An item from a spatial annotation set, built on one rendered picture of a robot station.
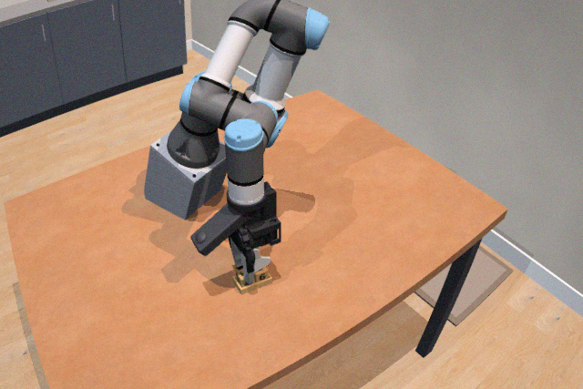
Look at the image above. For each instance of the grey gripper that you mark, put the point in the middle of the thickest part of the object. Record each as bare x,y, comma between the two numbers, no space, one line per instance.
263,225

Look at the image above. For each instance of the tan cube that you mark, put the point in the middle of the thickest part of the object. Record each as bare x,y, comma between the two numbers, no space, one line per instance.
240,279
261,275

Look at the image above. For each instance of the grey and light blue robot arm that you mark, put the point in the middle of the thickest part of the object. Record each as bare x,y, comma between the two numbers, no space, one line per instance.
249,129

